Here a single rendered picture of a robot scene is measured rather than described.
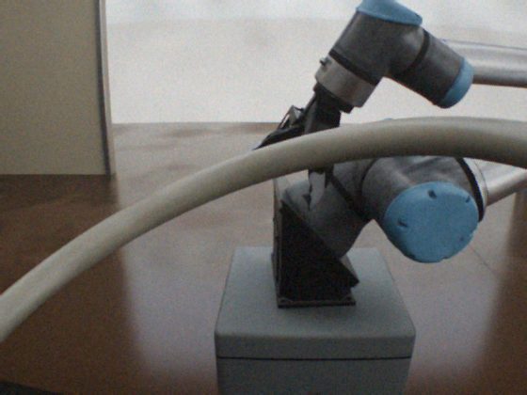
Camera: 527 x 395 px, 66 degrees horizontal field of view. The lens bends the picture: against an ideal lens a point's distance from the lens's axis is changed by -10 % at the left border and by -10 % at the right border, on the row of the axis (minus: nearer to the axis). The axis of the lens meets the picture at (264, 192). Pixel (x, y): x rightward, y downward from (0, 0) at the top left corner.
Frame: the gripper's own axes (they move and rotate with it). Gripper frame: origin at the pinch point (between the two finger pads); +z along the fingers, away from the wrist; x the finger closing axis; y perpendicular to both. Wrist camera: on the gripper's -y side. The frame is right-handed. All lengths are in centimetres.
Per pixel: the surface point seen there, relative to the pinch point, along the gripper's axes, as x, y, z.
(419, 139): 6.9, -34.5, -27.6
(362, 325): -28.5, -6.8, 14.1
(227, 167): 16.1, -27.2, -15.3
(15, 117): 163, 406, 258
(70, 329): 17, 87, 167
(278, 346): -15.0, -8.7, 24.4
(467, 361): -150, 48, 63
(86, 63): 105, 410, 160
